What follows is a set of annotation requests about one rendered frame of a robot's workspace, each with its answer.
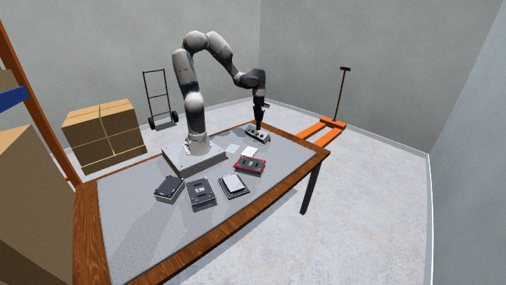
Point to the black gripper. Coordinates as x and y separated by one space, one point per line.
258 111

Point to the white button panel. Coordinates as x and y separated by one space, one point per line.
259 136

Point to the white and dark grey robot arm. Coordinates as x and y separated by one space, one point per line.
197 138

